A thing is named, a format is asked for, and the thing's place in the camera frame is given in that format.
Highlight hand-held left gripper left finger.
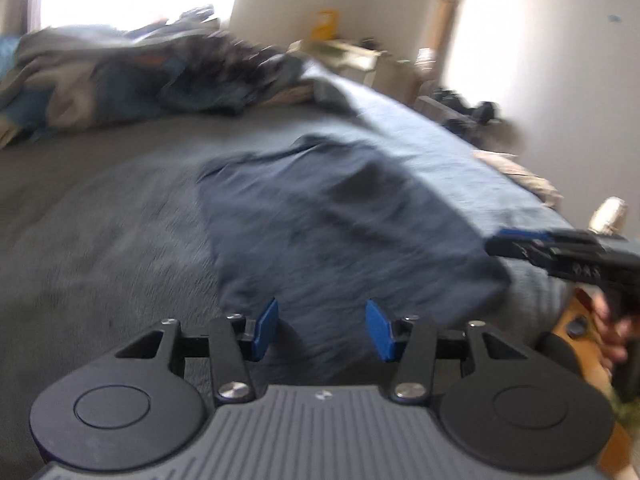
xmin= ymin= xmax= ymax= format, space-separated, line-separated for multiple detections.
xmin=116 ymin=298 xmax=280 ymax=405

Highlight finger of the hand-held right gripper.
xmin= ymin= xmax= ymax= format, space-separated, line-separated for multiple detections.
xmin=485 ymin=229 xmax=557 ymax=262

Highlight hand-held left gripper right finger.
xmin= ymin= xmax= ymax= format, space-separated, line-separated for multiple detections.
xmin=365 ymin=298 xmax=532 ymax=405

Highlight dark grey pants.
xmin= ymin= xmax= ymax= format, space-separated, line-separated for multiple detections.
xmin=197 ymin=135 xmax=512 ymax=382

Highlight dark clothes on windowsill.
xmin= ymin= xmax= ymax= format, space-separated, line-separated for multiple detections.
xmin=165 ymin=4 xmax=222 ymax=27

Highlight person's right hand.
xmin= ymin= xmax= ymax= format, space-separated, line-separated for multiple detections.
xmin=591 ymin=291 xmax=640 ymax=367

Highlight white shoe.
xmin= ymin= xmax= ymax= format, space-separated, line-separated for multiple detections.
xmin=589 ymin=197 xmax=629 ymax=236

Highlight beige crumpled cloth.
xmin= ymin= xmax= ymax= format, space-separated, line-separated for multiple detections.
xmin=475 ymin=150 xmax=562 ymax=211

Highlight orange wooden furniture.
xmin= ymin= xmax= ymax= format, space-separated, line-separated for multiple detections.
xmin=552 ymin=287 xmax=631 ymax=441

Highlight metal rack with black items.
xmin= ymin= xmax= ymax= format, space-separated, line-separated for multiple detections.
xmin=417 ymin=87 xmax=522 ymax=152

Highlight long cardboard box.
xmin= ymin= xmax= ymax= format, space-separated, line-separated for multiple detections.
xmin=434 ymin=0 xmax=462 ymax=86

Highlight beige knitted cloth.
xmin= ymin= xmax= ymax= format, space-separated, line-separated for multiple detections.
xmin=260 ymin=85 xmax=321 ymax=109

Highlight white low cabinet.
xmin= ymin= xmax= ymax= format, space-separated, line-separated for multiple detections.
xmin=290 ymin=37 xmax=422 ymax=97

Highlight light grey cloth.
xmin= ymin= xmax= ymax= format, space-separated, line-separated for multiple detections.
xmin=295 ymin=60 xmax=362 ymax=117

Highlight blue jeans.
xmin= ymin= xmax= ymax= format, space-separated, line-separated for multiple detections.
xmin=90 ymin=55 xmax=262 ymax=117

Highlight yellow box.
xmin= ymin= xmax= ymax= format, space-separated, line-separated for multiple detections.
xmin=312 ymin=9 xmax=342 ymax=41

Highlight grey curtain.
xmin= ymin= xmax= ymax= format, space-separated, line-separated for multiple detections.
xmin=0 ymin=0 xmax=42 ymax=37

